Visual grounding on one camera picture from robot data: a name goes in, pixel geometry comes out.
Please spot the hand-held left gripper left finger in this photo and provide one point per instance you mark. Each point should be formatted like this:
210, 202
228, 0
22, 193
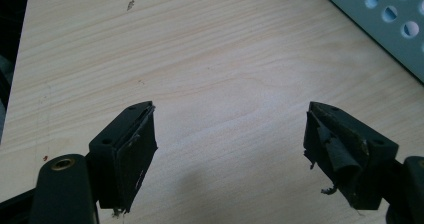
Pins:
125, 150

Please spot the grey perforated basket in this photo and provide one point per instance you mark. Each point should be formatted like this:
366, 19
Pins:
383, 17

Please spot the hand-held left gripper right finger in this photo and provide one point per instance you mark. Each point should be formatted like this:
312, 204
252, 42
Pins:
346, 157

